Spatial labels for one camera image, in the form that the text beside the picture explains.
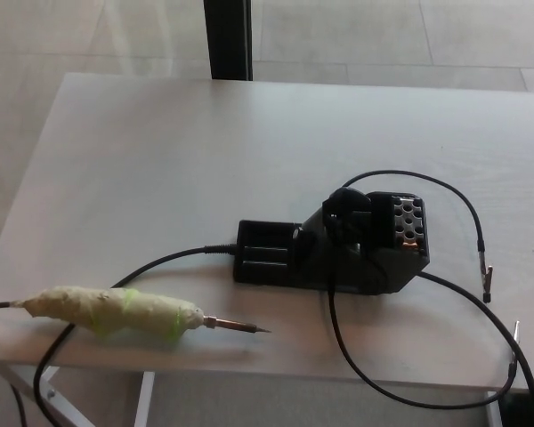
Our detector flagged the black soldering iron cable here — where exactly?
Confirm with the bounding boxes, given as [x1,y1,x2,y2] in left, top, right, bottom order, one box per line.
[0,243,239,427]

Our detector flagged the black floor item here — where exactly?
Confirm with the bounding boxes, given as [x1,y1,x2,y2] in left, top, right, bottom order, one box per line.
[500,391,534,427]

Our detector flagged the white table frame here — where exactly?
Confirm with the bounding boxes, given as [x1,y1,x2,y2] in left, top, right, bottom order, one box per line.
[0,362,504,427]

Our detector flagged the black soldering iron stand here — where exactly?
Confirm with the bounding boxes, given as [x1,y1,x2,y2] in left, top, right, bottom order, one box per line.
[232,187,431,297]

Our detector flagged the tape-wrapped soldering iron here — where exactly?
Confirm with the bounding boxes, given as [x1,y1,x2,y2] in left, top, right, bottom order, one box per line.
[21,284,272,342]

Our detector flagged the black window pillar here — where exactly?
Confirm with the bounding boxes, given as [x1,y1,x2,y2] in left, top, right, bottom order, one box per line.
[203,0,254,82]

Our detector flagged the black flexible cable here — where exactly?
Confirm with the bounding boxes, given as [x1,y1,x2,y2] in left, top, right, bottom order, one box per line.
[420,271,534,395]

